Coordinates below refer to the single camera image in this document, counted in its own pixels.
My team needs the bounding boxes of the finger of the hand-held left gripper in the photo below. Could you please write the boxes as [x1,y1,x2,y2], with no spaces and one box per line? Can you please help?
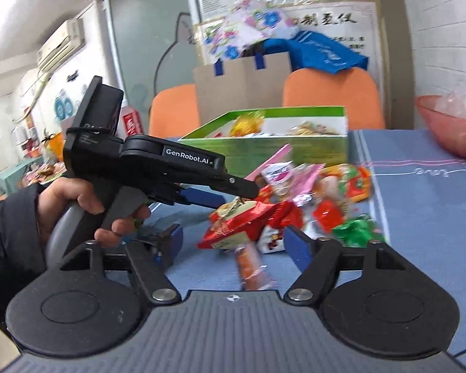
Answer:
[154,187,226,209]
[200,173,260,200]

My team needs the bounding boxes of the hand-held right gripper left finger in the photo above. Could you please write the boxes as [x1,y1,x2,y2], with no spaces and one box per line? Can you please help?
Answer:
[60,223,184,304]

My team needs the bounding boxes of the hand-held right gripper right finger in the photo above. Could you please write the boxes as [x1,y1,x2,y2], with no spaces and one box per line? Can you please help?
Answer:
[283,225,408,305]

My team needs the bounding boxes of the red foil snack packet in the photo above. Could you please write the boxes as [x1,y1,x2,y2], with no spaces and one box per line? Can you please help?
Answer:
[197,196,301,250]

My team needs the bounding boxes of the yellow chip bag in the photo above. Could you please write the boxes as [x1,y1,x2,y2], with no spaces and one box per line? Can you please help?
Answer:
[228,111,265,137]

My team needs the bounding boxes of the green cardboard box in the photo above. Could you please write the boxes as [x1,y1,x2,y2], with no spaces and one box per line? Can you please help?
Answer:
[177,106,349,181]

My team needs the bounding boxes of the pink snack packet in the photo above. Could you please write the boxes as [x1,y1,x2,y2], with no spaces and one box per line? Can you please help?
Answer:
[244,144,325,206]

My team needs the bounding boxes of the person's left forearm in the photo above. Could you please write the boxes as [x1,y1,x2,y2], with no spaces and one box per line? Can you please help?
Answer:
[0,182,48,335]

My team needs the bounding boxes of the person's left hand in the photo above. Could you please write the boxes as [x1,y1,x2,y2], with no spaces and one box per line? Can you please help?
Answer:
[36,178,152,247]

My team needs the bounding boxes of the white packet with red print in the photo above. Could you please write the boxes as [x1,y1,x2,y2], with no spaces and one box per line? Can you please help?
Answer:
[256,223,288,255]

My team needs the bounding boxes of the plastic bottle with red label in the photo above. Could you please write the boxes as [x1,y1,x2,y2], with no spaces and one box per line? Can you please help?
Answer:
[122,105,144,136]

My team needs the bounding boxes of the small red packet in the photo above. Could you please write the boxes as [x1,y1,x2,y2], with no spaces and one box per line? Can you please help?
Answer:
[312,198,354,234]

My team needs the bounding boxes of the orange sausage packet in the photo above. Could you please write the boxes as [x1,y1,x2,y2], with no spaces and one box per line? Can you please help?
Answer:
[234,246,273,292]

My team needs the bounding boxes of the orange chair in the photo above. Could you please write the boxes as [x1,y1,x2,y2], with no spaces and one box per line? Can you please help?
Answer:
[282,67,386,130]
[148,84,200,137]

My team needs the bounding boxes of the small green packet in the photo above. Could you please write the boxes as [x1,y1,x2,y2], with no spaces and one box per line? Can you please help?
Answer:
[333,214,387,247]

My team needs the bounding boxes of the orange and green packet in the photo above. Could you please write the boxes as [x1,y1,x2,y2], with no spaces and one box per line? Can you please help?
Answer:
[320,164,373,203]

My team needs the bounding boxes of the yellow noodle snack packet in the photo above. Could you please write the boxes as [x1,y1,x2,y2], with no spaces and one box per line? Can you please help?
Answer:
[287,122,342,136]

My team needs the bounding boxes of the brown paper bag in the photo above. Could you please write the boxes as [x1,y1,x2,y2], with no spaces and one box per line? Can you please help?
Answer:
[193,52,293,131]

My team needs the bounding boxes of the blue tablecloth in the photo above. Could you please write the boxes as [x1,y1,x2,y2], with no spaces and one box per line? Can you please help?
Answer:
[136,128,466,358]

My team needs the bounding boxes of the frosted glass panel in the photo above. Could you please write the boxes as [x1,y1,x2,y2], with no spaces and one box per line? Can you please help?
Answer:
[106,0,202,102]

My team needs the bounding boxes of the white air conditioner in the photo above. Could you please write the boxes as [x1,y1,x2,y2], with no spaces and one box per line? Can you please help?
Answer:
[36,19,86,72]

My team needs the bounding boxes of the blue plastic bag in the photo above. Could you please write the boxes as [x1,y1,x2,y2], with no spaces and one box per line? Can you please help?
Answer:
[262,31,369,75]

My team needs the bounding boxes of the floral cloth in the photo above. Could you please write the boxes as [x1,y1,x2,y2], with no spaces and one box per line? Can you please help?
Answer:
[200,0,296,65]

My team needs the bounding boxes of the pink bowl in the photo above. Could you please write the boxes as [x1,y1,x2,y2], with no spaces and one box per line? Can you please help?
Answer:
[416,95,466,163]

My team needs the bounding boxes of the white wall poster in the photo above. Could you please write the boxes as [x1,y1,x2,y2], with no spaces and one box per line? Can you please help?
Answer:
[279,2,383,71]

